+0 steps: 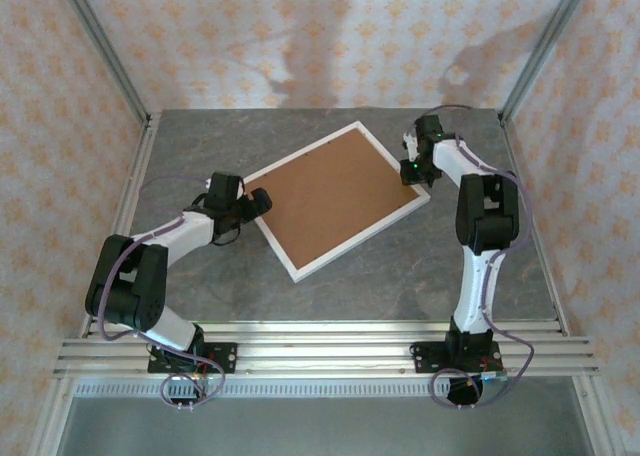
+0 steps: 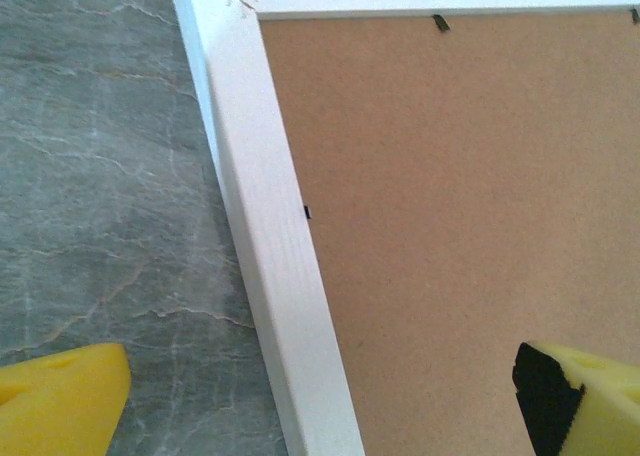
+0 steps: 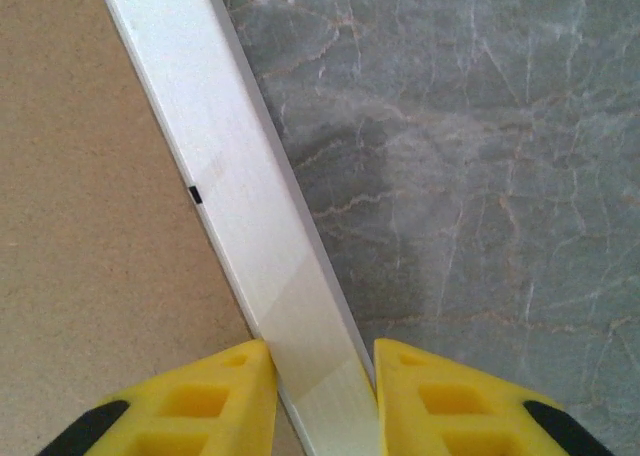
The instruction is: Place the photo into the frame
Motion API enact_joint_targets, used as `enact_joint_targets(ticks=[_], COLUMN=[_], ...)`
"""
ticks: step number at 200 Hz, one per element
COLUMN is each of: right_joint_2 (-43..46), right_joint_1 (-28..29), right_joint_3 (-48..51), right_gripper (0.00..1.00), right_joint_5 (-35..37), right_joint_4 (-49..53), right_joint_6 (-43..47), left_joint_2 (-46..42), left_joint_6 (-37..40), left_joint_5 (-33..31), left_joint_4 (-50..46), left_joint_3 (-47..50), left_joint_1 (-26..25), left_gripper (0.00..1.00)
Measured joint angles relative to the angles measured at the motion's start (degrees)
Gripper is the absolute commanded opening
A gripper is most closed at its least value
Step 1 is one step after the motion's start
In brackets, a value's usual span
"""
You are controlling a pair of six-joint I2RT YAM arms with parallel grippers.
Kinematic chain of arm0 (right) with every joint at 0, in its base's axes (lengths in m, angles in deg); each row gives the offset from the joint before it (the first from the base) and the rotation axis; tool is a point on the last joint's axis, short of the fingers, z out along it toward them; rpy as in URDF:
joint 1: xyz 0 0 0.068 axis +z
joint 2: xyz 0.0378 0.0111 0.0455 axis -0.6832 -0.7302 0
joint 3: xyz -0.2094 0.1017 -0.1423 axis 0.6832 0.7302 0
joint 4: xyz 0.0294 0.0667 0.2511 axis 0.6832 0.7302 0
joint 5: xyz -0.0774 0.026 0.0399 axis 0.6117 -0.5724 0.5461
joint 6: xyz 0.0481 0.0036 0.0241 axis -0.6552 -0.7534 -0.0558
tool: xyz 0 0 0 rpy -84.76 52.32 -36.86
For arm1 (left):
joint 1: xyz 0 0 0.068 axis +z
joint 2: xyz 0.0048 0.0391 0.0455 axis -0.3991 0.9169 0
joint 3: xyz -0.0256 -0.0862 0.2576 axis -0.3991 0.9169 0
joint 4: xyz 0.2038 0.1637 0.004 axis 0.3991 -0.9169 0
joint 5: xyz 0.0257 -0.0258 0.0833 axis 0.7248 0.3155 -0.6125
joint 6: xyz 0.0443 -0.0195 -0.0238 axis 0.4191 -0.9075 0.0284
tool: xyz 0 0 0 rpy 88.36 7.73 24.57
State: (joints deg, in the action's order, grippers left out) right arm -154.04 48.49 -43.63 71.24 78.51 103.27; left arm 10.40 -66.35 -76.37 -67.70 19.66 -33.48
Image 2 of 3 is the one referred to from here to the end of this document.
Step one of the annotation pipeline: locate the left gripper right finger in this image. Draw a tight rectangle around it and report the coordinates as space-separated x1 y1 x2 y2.
512 340 640 456

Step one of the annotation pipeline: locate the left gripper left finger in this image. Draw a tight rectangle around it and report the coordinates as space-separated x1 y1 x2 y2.
0 342 133 456

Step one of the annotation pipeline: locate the white wooden picture frame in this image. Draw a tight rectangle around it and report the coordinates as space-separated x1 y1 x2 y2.
172 0 640 456

